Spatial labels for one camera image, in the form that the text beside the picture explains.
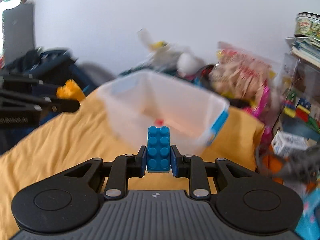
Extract clear case of colourful blocks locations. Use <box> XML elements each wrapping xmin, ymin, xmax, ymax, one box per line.
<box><xmin>276</xmin><ymin>52</ymin><xmax>320</xmax><ymax>140</ymax></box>

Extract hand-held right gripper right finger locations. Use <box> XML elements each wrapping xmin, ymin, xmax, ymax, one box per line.
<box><xmin>170</xmin><ymin>144</ymin><xmax>253</xmax><ymax>201</ymax></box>

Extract grey flat panel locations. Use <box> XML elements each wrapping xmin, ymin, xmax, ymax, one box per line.
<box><xmin>2</xmin><ymin>3</ymin><xmax>35</xmax><ymax>65</ymax></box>

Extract white printed box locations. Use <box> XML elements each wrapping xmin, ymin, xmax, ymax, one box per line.
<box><xmin>270</xmin><ymin>130</ymin><xmax>309</xmax><ymax>157</ymax></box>

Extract blue building brick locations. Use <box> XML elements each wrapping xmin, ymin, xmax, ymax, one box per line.
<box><xmin>146</xmin><ymin>126</ymin><xmax>172</xmax><ymax>173</ymax></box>

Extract yellow building brick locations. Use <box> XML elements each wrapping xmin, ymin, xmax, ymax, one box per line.
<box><xmin>56</xmin><ymin>79</ymin><xmax>86</xmax><ymax>102</ymax></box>

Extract orange cardboard box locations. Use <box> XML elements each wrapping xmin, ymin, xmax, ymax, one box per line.
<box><xmin>261</xmin><ymin>152</ymin><xmax>318</xmax><ymax>190</ymax></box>

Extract yellow cloth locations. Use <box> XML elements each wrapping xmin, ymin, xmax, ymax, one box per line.
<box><xmin>0</xmin><ymin>87</ymin><xmax>265</xmax><ymax>240</ymax></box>

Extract stack of books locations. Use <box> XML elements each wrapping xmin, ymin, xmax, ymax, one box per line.
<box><xmin>286</xmin><ymin>35</ymin><xmax>320</xmax><ymax>67</ymax></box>

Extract printed round tin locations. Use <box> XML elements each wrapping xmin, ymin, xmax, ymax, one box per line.
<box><xmin>294</xmin><ymin>12</ymin><xmax>320</xmax><ymax>39</ymax></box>

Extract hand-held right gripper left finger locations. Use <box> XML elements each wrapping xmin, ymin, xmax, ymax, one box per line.
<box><xmin>64</xmin><ymin>145</ymin><xmax>148</xmax><ymax>201</ymax></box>

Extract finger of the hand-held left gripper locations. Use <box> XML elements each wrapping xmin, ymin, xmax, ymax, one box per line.
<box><xmin>0</xmin><ymin>90</ymin><xmax>81</xmax><ymax>113</ymax></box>
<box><xmin>0</xmin><ymin>76</ymin><xmax>60</xmax><ymax>96</ymax></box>

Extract plastic bag of wooden toys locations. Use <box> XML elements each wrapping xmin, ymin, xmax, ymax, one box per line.
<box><xmin>209</xmin><ymin>41</ymin><xmax>277</xmax><ymax>103</ymax></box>

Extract white plush toy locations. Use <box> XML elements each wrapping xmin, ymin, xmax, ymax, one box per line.
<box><xmin>177</xmin><ymin>52</ymin><xmax>204</xmax><ymax>77</ymax></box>

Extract light blue box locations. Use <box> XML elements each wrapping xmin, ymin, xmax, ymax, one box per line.
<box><xmin>294</xmin><ymin>190</ymin><xmax>320</xmax><ymax>240</ymax></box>

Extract white plastic storage bin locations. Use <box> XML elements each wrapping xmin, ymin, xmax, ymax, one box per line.
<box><xmin>97</xmin><ymin>70</ymin><xmax>230</xmax><ymax>155</ymax></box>

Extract dark blue backpack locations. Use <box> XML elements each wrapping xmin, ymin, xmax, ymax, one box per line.
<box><xmin>0</xmin><ymin>47</ymin><xmax>98</xmax><ymax>155</ymax></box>

